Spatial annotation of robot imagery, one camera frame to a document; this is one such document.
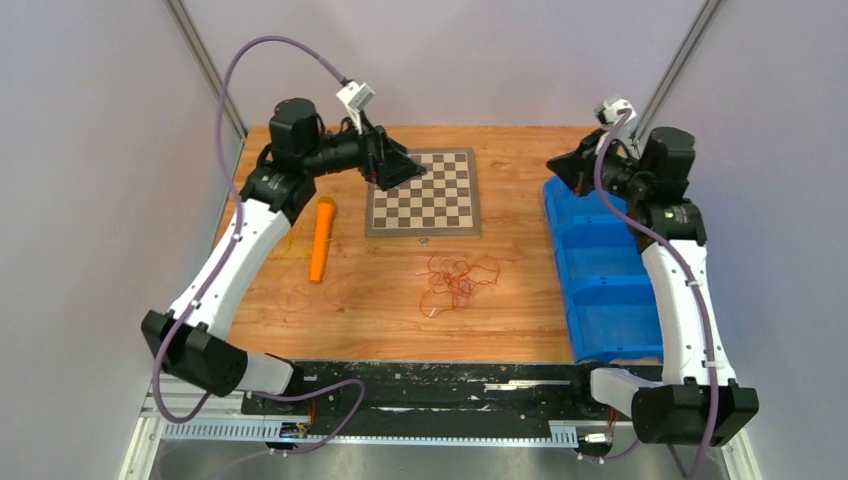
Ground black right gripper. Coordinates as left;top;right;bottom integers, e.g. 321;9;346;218
546;128;648;202

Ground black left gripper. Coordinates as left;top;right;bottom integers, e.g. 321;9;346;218
304;110;429;192

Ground pink cable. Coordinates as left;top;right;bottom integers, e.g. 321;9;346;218
274;270;372;316

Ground orange cable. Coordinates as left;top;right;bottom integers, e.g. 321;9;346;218
418;252;502;319

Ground yellow cable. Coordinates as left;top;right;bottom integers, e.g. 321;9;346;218
264;218;342;280

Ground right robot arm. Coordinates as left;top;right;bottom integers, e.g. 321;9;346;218
546;127;760;447

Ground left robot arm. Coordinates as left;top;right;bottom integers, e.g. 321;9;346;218
141;98;426;414

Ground wooden chessboard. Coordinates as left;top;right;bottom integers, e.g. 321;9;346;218
365;147;482;238

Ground orange plastic carrot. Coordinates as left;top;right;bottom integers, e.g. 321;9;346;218
308;196;336;284

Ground blue plastic bin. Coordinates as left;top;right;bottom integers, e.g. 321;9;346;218
542;176;663;362

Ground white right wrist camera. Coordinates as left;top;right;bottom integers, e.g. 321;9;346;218
593;95;638;130

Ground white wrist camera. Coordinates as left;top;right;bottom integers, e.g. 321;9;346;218
336;80;376;118
593;95;638;130

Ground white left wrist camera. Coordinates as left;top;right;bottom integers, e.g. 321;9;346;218
336;80;376;118

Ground right aluminium frame post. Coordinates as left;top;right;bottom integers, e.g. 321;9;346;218
635;0;725;140

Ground aluminium frame post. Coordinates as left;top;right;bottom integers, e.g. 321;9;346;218
163;0;248;141
635;0;725;140

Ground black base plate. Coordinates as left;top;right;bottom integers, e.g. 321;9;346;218
241;361;611;439

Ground left aluminium frame post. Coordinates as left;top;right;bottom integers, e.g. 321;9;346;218
163;0;248;141

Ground white slotted cable duct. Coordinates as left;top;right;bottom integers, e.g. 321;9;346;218
162;422;579;448

